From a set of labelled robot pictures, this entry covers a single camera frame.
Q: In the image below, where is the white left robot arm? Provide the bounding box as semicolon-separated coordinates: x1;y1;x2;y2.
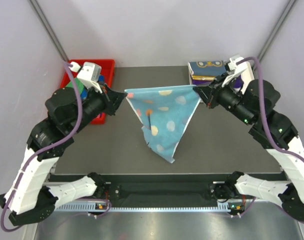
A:
0;84;127;228

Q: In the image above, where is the yellow and blue cartoon towel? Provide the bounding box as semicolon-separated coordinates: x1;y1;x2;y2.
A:
187;60;226;77

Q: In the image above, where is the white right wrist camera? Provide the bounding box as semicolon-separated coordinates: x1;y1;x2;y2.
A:
227;54;248;78

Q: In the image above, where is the right aluminium frame post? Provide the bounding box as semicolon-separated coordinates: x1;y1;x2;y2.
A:
251;0;299;71

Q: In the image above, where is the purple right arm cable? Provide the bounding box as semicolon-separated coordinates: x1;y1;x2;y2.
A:
235;56;304;227

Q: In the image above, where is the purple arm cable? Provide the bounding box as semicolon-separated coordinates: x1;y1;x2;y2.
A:
235;56;304;227
0;61;113;232

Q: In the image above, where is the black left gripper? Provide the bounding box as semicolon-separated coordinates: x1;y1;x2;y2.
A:
68;80;127;135

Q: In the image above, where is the light blue patterned towel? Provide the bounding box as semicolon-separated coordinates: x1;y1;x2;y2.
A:
125;85;201;163

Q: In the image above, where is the red plastic bin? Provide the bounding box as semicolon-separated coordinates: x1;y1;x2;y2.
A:
70;59;115;125

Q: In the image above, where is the purple folded towel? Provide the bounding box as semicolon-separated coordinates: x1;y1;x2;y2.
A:
190;76;244;91

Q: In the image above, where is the royal blue towel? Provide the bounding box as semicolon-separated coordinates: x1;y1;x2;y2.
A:
80;74;105;99

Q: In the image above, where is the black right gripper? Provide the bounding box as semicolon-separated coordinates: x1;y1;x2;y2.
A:
194;71;255;126

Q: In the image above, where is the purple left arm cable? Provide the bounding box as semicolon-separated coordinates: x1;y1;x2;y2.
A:
0;61;113;232

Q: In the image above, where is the cream folded towel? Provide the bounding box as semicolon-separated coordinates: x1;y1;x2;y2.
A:
191;75;216;81

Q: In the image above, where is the green towel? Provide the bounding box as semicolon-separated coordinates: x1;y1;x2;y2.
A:
65;78;84;94

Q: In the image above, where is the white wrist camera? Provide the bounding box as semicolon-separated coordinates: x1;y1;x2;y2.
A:
227;54;248;78
69;61;102;93

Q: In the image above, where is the left aluminium frame post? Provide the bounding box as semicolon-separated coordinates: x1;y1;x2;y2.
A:
27;0;69;62

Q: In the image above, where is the white plastic tray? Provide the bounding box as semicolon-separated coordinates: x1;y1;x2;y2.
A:
188;62;254;88

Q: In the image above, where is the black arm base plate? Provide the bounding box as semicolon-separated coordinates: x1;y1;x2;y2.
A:
94;174;242;207

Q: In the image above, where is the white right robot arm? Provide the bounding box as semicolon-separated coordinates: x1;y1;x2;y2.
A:
193;74;304;224

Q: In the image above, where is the grey slotted cable duct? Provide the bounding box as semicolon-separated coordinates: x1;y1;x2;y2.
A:
55;201;244;213

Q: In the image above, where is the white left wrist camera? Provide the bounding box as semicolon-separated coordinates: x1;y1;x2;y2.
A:
69;61;102;93

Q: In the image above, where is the aluminium frame post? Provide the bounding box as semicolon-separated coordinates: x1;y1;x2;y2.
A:
251;0;299;71
27;0;69;62

